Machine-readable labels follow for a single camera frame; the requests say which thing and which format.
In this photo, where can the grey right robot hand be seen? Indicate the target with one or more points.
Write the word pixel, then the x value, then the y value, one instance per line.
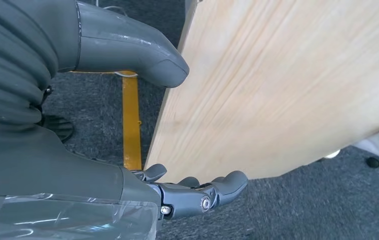
pixel 60 185

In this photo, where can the yellow floor tape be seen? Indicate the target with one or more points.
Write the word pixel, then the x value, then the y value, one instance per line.
pixel 131 126

